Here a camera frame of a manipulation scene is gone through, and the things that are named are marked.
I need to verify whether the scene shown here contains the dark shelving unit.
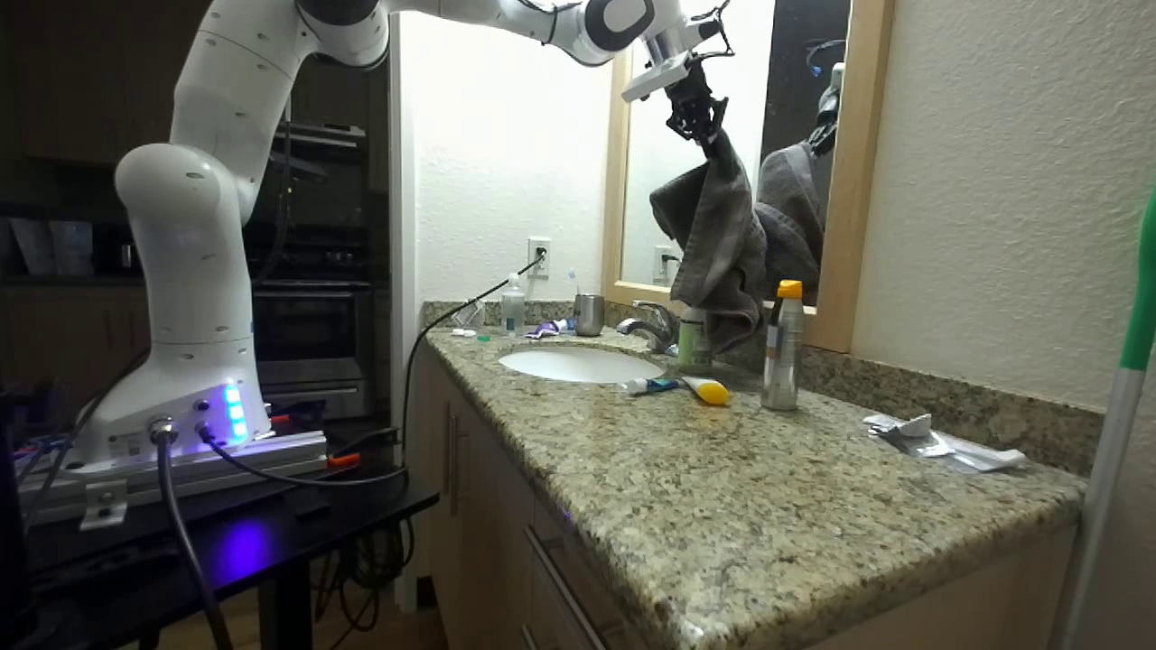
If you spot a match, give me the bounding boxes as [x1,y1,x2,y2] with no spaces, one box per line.
[0,0,402,426]

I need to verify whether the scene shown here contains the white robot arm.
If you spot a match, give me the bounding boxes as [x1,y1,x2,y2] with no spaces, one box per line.
[77,0,726,469]

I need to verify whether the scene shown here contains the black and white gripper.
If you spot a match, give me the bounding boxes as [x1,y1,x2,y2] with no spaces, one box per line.
[622,0,734,145]

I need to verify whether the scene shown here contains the green and white mop handle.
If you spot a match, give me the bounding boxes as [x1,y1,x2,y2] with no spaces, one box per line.
[1052,191,1156,650]

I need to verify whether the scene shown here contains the yellow small object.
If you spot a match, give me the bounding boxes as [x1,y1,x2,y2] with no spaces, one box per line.
[687,375,728,408]

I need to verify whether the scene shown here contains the black power cable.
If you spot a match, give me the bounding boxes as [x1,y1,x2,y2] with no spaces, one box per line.
[394,250,548,482]

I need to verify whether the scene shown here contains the wooden vanity cabinet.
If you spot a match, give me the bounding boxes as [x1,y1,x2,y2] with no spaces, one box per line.
[411,337,1080,650]

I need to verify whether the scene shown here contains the grey towel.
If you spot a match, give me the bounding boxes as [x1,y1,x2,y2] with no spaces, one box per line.
[650,133,767,354]

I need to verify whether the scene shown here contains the crumpled white paper wrapper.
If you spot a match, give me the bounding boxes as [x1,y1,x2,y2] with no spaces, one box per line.
[862,414,1026,474]

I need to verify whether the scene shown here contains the black robot table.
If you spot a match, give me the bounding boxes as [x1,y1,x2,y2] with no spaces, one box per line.
[0,476,438,650]

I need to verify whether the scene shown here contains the white oval sink basin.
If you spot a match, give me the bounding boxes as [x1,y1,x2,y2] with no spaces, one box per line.
[500,345,660,381]

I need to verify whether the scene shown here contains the wood framed mirror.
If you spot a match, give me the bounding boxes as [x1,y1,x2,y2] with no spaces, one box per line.
[604,0,895,354]

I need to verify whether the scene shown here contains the chrome faucet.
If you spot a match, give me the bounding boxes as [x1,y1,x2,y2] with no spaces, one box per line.
[616,301,679,354]

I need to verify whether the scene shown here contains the green white toothpaste tube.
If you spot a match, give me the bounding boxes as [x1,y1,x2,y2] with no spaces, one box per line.
[624,375,684,398]

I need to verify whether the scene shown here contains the clear bottle orange cap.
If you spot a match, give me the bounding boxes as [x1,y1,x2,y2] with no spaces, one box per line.
[763,278,802,410]

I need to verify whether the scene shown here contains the clear solution bottle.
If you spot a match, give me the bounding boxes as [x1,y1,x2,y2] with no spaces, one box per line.
[500,275,526,337]

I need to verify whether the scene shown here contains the metal cup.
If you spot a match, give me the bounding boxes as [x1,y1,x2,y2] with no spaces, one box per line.
[574,294,604,337]

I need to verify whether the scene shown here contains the white wall outlet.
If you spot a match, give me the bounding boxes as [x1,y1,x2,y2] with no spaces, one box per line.
[526,236,551,281]

